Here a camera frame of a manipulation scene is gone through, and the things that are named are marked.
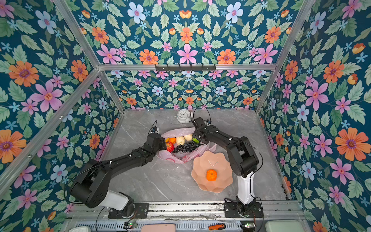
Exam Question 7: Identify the fake red apple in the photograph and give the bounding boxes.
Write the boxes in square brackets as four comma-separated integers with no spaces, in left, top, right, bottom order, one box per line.
[166,142,174,153]

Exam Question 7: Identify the fake pale yellow fruit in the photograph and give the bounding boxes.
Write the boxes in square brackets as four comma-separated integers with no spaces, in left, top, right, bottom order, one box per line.
[184,134,193,141]

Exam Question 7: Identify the fake beige pear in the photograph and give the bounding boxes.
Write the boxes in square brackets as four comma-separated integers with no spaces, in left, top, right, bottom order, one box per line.
[176,136,186,146]

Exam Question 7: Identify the pink plastic bag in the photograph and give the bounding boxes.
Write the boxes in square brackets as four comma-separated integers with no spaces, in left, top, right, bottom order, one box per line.
[156,128,217,164]

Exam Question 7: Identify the pink flower-shaped bowl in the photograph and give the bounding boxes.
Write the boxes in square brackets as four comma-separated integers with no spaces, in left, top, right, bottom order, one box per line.
[191,151,233,193]

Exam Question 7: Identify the fake persimmon orange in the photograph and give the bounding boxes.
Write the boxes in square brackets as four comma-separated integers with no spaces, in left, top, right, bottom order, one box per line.
[206,169,217,182]

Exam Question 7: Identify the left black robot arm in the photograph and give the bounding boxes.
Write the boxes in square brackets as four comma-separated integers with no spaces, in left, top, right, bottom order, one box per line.
[70,132,166,218]

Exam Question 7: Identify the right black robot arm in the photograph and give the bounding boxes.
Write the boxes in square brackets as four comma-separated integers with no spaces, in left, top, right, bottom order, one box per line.
[192,117,259,208]

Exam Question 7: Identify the fake black grapes bunch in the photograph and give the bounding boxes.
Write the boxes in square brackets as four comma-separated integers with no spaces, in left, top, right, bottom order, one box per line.
[173,141,200,154]

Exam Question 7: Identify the white alarm clock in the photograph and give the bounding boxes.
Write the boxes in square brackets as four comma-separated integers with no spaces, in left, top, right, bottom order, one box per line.
[176,109,193,124]

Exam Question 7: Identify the pink box front edge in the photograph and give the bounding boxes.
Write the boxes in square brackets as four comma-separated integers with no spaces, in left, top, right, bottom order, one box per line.
[147,224,176,232]

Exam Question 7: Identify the small circuit board left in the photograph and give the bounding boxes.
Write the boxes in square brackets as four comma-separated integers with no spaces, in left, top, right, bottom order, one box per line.
[124,221,138,229]

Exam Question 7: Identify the small circuit board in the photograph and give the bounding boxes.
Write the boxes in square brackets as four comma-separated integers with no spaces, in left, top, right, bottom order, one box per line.
[240,221,256,232]
[124,221,138,229]

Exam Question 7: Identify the small circuit board right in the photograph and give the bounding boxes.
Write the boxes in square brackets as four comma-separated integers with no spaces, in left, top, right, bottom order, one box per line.
[240,221,256,232]

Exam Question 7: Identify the white object front left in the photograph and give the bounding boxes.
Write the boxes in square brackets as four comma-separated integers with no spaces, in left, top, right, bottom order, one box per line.
[69,226,91,232]

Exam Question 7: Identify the pale green box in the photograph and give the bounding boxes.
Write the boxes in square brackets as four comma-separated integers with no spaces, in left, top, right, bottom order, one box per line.
[265,220,305,232]

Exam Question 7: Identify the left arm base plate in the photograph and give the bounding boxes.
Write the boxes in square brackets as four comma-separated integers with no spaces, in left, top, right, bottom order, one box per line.
[108,203,150,219]

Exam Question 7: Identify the black hook rail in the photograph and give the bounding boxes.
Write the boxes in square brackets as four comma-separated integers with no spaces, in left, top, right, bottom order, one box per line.
[155,64,216,72]

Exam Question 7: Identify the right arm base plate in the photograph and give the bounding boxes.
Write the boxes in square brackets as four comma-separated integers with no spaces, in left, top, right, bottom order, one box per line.
[224,198,264,218]

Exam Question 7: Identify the orange handled screwdriver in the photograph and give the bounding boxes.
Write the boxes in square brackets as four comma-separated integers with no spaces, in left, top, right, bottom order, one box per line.
[193,223,226,231]

